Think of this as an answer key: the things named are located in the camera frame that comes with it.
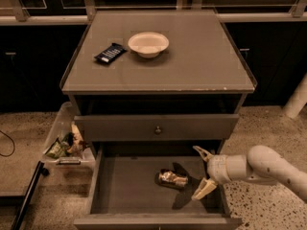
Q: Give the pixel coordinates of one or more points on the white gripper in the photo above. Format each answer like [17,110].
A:
[217,168]

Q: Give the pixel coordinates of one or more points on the orange soda can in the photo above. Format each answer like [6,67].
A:
[172,179]

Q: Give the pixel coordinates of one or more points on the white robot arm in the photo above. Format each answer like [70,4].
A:
[262,165]

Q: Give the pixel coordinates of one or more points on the brass drawer knob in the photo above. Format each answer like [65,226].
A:
[158,130]

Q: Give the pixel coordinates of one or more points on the open grey middle drawer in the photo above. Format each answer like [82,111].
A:
[124,194]

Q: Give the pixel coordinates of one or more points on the grey drawer cabinet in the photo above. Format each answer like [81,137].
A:
[201,72]

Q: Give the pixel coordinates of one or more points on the grey top drawer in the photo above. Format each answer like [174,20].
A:
[109,128]

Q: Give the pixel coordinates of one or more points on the white paper bowl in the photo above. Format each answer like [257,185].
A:
[148,44]

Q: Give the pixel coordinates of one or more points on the clear plastic storage bin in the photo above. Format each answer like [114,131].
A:
[79,152]

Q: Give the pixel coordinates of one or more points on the green snack bag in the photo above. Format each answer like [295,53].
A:
[57,150]

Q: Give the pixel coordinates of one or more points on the dark blue snack bar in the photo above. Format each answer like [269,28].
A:
[111,53]

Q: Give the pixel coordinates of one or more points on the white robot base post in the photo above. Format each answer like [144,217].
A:
[298,100]

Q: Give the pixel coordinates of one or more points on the black metal floor rail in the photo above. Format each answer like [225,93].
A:
[39,169]

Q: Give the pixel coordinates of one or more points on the white railing frame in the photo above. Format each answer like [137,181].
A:
[42,12]

